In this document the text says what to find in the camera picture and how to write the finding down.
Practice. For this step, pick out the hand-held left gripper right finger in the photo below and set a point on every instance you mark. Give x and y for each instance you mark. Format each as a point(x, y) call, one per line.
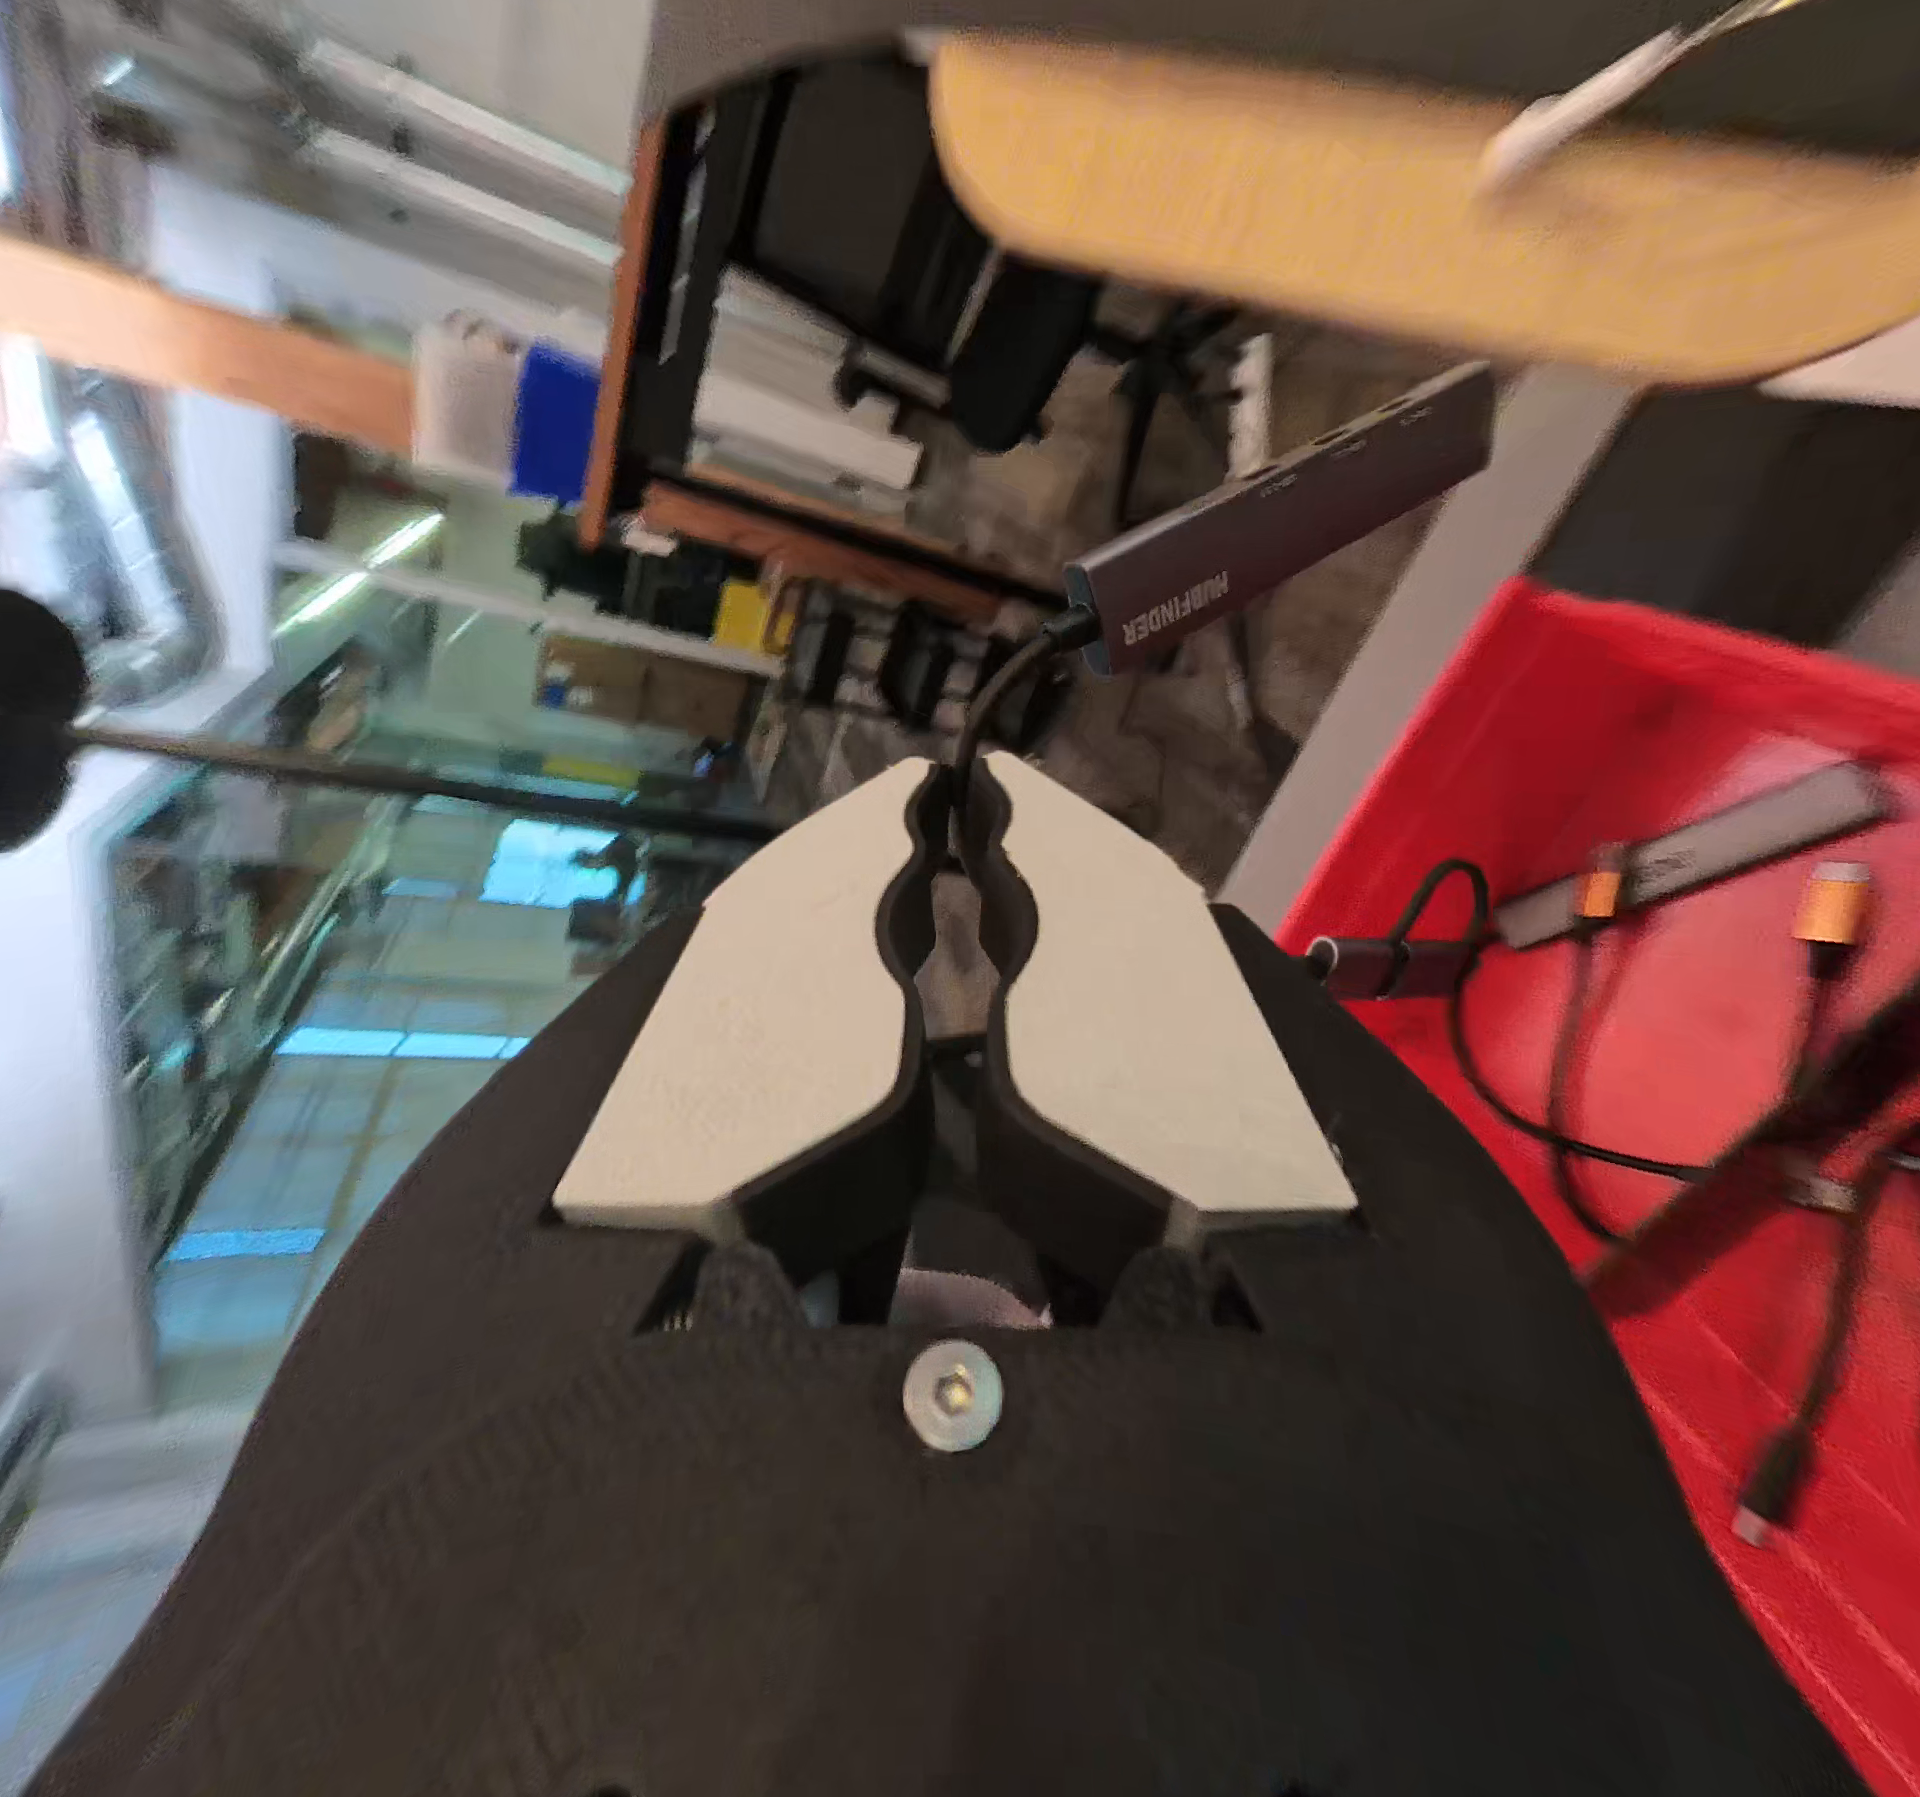
point(1154, 1044)

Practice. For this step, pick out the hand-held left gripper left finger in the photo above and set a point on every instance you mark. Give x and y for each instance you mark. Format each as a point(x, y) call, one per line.
point(731, 1044)

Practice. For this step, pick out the red plastic bin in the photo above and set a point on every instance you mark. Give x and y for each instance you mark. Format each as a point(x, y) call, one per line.
point(1578, 775)

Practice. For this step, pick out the grey usb hub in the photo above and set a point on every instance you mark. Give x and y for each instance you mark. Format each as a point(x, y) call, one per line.
point(1276, 520)
point(1726, 851)

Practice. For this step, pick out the small blue bin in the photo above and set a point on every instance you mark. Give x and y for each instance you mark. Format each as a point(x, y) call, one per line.
point(553, 421)

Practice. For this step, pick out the wooden-edged desk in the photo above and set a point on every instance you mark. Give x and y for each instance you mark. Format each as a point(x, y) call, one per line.
point(605, 373)

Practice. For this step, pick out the black office chair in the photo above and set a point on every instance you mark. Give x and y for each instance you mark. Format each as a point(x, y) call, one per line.
point(897, 252)

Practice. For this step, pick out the silver ventilation duct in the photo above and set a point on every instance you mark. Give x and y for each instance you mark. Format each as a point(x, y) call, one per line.
point(137, 584)

